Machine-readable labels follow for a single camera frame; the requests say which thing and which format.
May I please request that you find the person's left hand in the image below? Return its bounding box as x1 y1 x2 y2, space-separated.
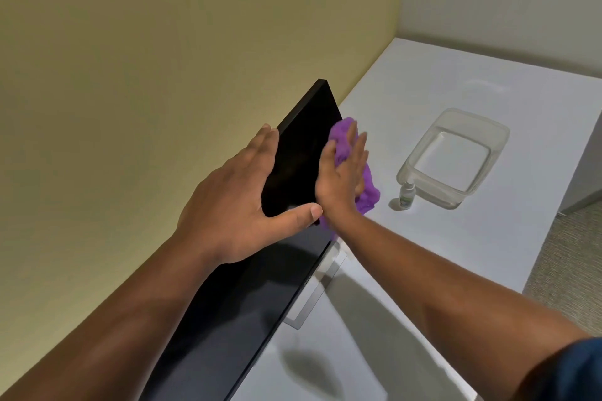
174 124 324 267

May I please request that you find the person's right hand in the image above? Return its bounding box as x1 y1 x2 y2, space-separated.
314 120 369 230

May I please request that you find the purple cleaning cloth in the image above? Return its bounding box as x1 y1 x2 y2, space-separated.
328 117 381 215

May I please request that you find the black computer monitor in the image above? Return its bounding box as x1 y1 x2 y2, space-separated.
140 79 343 401

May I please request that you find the person's right forearm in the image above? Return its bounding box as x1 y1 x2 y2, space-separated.
325 208 591 401

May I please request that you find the person's left forearm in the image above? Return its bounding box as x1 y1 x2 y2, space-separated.
0 235 222 401

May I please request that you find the silver monitor stand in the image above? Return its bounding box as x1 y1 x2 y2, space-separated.
282 242 348 330

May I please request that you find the clear plastic container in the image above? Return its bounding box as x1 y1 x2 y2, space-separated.
396 108 510 210

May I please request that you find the dark blue sleeve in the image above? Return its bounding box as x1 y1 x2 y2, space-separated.
510 337 602 401

